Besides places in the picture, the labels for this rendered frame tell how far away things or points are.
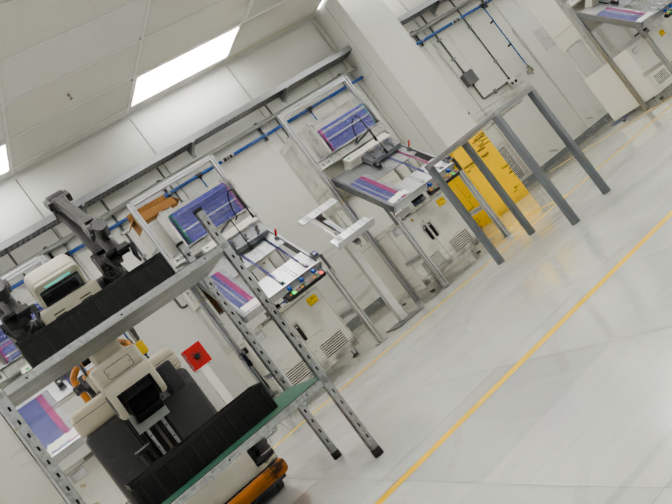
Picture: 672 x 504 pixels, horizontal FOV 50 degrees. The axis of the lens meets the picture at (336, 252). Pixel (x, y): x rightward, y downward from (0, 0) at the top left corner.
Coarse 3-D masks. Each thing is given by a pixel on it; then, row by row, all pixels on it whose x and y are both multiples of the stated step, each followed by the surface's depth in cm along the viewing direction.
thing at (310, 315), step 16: (288, 304) 524; (304, 304) 528; (320, 304) 533; (272, 320) 516; (288, 320) 520; (304, 320) 525; (320, 320) 529; (336, 320) 534; (272, 336) 513; (304, 336) 521; (320, 336) 526; (336, 336) 531; (352, 336) 535; (224, 352) 560; (272, 352) 510; (288, 352) 514; (320, 352) 522; (336, 352) 527; (240, 368) 552; (256, 368) 520; (288, 368) 511; (304, 368) 516; (272, 384) 512
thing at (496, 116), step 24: (504, 120) 413; (552, 120) 436; (456, 144) 441; (576, 144) 437; (432, 168) 466; (480, 168) 491; (504, 192) 490; (552, 192) 412; (576, 216) 412; (480, 240) 466
